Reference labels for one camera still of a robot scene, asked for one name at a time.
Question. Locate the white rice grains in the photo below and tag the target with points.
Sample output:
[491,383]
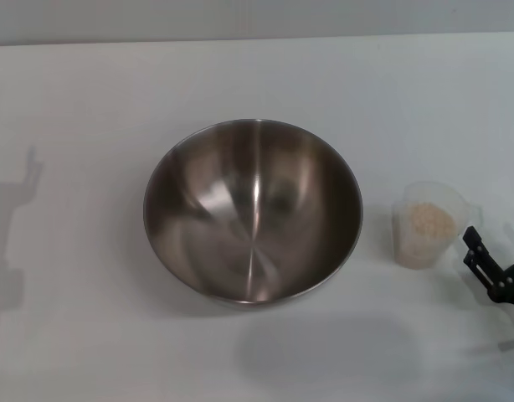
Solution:
[428,222]

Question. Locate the clear plastic measuring cup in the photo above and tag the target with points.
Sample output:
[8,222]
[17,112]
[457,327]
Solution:
[416,255]

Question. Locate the stainless steel mixing bowl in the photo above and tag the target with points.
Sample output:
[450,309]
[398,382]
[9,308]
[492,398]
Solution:
[253,218]

